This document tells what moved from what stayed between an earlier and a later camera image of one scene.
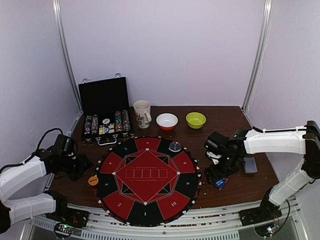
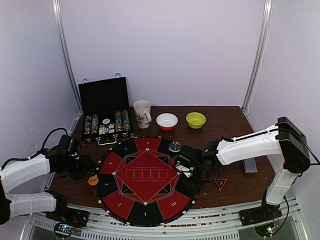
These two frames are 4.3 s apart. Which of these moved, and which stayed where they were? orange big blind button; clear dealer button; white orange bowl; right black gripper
Moved: right black gripper
Stayed: orange big blind button; white orange bowl; clear dealer button
